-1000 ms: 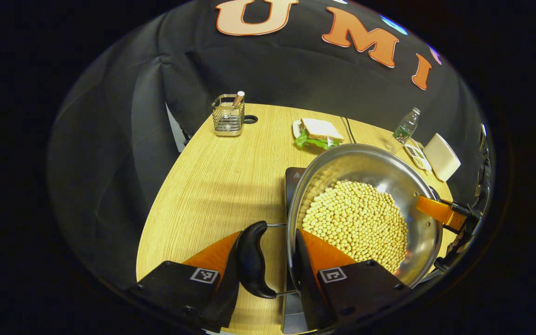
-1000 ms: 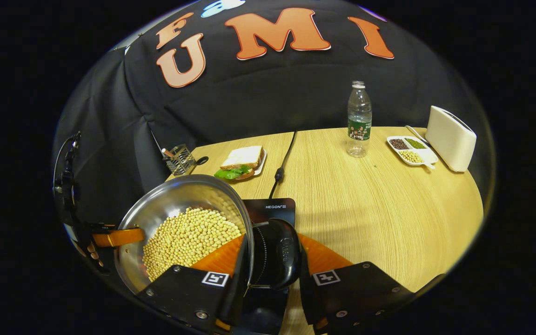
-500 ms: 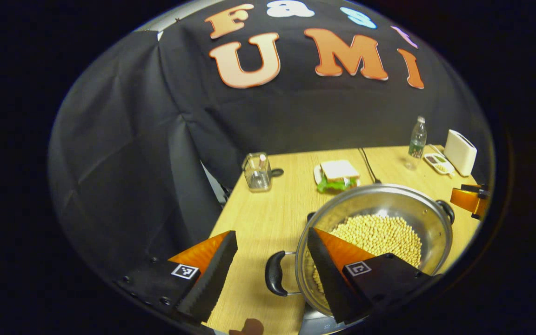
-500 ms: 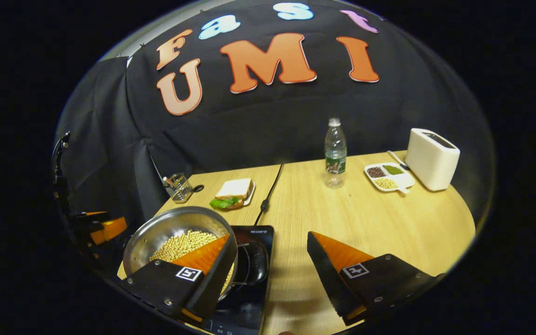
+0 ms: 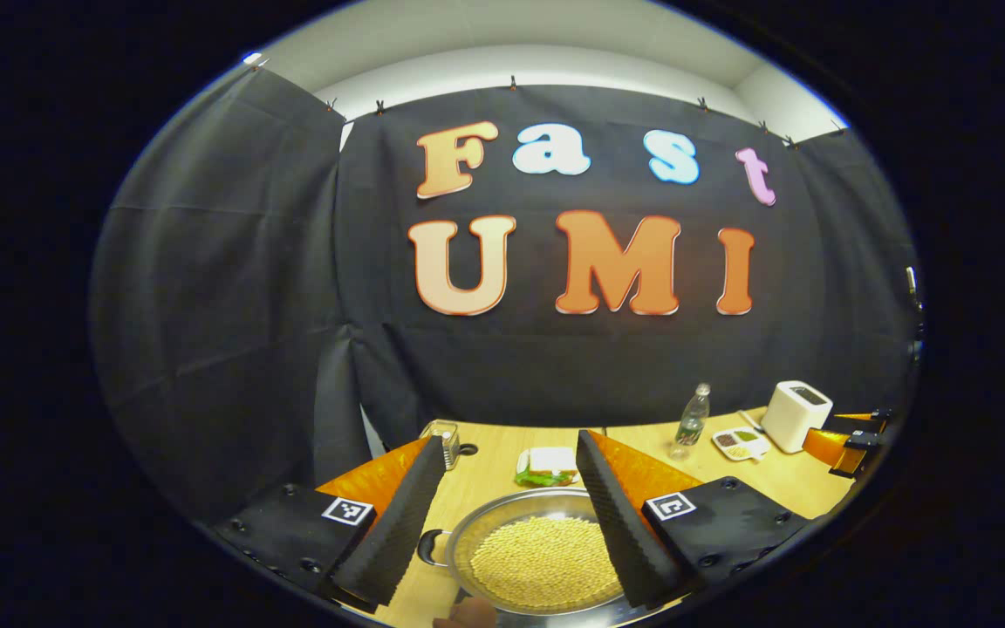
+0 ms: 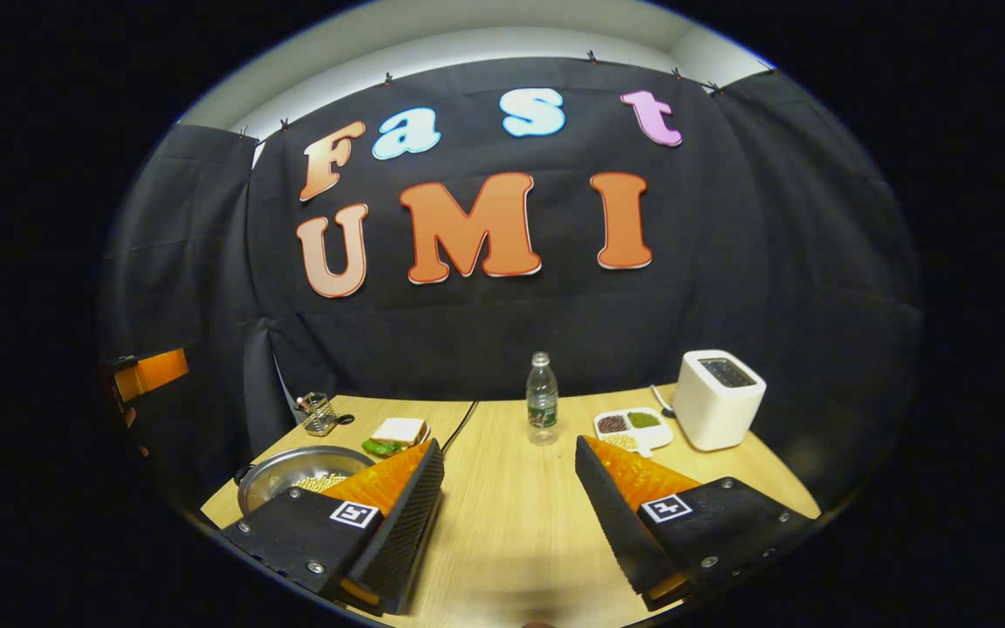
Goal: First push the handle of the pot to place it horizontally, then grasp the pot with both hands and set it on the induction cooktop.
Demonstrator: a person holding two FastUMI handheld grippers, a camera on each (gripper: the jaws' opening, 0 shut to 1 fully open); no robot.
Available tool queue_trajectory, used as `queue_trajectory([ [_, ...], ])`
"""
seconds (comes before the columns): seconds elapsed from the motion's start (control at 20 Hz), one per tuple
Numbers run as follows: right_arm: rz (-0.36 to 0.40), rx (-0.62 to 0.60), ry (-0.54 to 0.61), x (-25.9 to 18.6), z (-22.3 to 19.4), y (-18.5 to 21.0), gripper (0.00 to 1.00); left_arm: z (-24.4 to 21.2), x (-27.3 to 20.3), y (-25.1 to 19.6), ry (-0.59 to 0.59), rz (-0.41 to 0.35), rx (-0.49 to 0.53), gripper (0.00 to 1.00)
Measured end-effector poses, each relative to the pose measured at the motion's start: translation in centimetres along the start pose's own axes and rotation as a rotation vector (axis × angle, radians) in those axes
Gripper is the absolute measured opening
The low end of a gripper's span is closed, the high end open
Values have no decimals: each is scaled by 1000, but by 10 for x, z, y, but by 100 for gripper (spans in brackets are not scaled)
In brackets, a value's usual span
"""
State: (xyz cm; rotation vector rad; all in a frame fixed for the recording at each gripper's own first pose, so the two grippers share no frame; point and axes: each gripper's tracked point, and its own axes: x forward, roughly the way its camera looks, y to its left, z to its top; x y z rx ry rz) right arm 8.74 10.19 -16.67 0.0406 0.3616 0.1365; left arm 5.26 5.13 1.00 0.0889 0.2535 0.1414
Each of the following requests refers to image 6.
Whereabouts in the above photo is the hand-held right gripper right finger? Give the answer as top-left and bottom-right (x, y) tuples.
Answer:
(574, 434), (818, 612)

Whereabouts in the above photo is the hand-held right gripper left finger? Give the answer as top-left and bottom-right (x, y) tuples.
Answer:
(219, 438), (448, 617)

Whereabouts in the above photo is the steel pot with black handles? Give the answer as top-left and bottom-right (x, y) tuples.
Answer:
(235, 445), (378, 516)

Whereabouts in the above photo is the pile of yellow soybeans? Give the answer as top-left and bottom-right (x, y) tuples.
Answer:
(292, 473), (352, 495)

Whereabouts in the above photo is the sandwich with lettuce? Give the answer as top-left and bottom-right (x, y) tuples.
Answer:
(361, 417), (427, 457)

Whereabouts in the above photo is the white divided tray with beans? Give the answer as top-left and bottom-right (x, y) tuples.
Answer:
(593, 407), (674, 457)

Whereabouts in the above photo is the metal mesh utensil holder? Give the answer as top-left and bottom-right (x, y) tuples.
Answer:
(295, 392), (340, 438)

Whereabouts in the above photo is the clear plastic water bottle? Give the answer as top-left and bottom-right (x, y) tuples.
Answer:
(525, 352), (560, 447)

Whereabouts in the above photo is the white toaster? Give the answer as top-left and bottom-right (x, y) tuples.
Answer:
(673, 350), (768, 453)

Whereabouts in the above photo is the black backdrop cloth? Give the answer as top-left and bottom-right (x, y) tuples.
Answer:
(97, 57), (926, 515)

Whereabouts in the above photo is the black power cable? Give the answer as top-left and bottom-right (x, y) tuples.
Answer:
(441, 399), (480, 455)

